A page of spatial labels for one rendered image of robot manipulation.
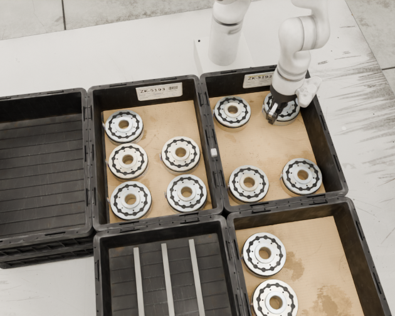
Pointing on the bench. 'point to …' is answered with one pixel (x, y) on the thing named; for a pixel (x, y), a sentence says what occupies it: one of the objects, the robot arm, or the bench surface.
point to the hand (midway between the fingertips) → (276, 113)
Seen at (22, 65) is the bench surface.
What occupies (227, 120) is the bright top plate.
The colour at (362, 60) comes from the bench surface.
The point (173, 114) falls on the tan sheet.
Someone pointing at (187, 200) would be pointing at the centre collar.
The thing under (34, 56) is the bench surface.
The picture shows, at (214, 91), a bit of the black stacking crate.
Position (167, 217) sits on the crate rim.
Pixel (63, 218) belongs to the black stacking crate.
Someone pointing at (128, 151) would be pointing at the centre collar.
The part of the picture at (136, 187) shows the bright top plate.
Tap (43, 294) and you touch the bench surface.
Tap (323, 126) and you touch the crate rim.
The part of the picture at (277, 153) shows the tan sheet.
